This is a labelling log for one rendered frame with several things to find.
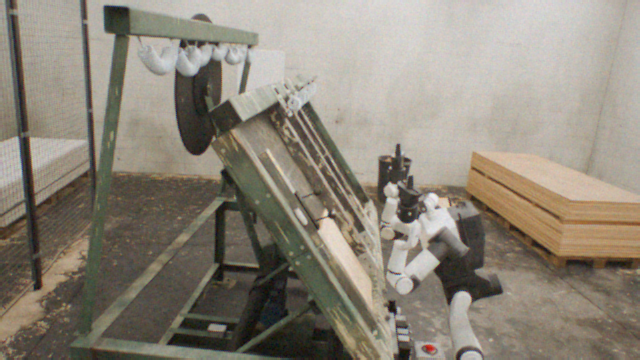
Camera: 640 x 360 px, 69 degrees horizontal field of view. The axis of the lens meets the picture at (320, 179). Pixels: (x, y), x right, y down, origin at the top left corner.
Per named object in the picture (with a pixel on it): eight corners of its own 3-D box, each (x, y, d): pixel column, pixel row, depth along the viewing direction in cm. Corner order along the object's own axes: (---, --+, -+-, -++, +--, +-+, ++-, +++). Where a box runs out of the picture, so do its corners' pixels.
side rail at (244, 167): (358, 368, 194) (382, 357, 192) (209, 143, 174) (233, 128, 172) (358, 359, 200) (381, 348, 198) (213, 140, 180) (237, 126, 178)
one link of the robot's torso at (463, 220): (481, 249, 252) (464, 188, 244) (499, 278, 219) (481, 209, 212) (427, 263, 257) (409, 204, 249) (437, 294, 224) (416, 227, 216)
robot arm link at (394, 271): (388, 242, 210) (378, 281, 214) (397, 251, 201) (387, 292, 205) (409, 244, 213) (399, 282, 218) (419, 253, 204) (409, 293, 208)
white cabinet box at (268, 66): (277, 207, 639) (285, 52, 585) (233, 205, 632) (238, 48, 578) (276, 193, 698) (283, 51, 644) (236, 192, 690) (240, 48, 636)
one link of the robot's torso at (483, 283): (498, 286, 246) (490, 256, 242) (506, 298, 233) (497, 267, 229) (446, 299, 250) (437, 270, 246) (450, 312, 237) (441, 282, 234)
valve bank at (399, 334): (414, 390, 224) (420, 347, 217) (384, 387, 225) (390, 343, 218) (404, 331, 272) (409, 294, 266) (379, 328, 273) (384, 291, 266)
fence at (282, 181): (370, 328, 217) (377, 324, 216) (258, 155, 200) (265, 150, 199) (369, 322, 222) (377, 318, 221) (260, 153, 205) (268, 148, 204)
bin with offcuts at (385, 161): (411, 206, 687) (417, 163, 670) (377, 205, 681) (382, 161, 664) (401, 195, 737) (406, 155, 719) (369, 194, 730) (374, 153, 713)
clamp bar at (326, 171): (366, 252, 299) (399, 234, 294) (266, 91, 278) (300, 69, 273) (366, 245, 309) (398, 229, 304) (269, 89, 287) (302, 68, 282)
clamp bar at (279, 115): (367, 276, 267) (405, 256, 262) (254, 95, 245) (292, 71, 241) (367, 268, 277) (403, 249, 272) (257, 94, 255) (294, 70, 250)
